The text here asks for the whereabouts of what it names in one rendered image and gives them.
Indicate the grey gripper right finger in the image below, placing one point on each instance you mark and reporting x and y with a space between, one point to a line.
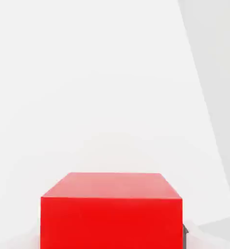
185 233

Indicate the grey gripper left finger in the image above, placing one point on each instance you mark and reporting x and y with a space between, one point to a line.
34 242

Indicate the small red cube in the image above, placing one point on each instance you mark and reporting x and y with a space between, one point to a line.
110 219

